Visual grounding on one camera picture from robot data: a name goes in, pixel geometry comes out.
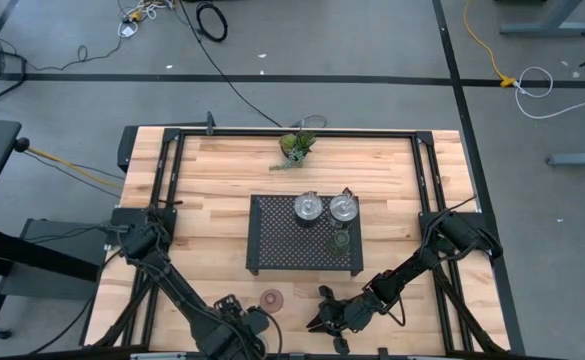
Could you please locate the yellow extension cord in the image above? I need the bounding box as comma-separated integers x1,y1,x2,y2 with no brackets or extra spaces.
462,0,518,89

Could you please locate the black corner bracket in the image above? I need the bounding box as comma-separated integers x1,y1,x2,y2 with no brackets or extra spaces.
116,124,140,174

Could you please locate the black desk base frame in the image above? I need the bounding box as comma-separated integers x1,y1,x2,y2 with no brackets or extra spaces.
0,222,102,341

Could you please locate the grey table foot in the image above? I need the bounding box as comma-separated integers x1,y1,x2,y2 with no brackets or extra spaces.
545,150,585,168
499,0,585,38

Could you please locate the white and yellow cable bundle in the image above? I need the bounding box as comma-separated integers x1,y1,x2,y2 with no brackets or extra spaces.
116,0,174,39

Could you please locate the yellow cable with black knob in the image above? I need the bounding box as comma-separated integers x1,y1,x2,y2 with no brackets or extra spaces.
12,137,126,191

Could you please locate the grey cable loop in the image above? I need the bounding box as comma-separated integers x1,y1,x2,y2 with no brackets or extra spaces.
290,114,329,130

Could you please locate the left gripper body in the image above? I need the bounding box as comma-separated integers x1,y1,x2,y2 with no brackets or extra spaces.
214,293,272,338

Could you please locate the coiled black cable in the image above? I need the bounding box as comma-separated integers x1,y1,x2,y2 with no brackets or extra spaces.
195,2,229,43

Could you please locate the printed silver tin candle holder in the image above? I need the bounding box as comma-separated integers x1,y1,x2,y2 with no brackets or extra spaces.
327,187,361,229
292,189,325,229

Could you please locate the green glass candlestick holder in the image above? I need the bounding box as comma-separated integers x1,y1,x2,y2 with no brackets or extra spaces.
327,230,354,261

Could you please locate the long black floor cable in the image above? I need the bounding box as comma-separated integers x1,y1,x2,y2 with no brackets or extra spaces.
178,0,284,129

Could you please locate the thin black floor cable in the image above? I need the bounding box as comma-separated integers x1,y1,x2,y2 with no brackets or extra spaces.
25,35,124,74

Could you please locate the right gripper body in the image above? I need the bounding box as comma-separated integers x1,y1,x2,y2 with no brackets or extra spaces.
305,298,374,338

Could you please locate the black perforated metal shelf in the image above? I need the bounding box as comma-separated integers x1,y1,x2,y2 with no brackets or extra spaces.
245,193,365,277

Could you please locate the white floor cable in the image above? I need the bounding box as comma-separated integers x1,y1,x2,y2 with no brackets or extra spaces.
513,65,585,121

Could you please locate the potted green succulent plant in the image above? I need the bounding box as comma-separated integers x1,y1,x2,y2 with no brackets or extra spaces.
268,128,318,173

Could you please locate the brown coaster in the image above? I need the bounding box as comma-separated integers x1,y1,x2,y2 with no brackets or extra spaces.
259,288,285,315

